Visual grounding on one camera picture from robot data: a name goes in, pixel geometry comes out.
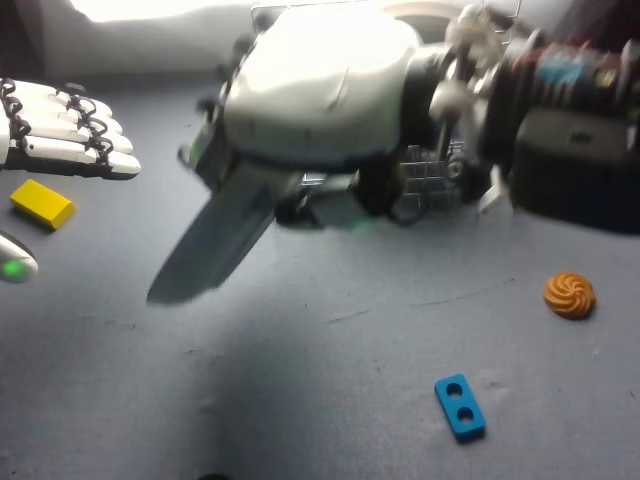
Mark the blue block with two holes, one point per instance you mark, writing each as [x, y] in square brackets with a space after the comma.
[459, 401]

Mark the white plate with dark rim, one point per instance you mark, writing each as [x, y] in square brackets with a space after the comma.
[210, 250]
[432, 12]

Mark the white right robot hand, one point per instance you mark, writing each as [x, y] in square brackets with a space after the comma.
[320, 85]

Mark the yellow rectangular block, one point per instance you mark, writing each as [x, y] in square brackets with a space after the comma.
[42, 202]

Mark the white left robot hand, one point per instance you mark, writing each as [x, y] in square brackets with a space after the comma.
[55, 130]

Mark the orange swirl cookie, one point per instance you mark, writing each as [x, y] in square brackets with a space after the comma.
[569, 296]

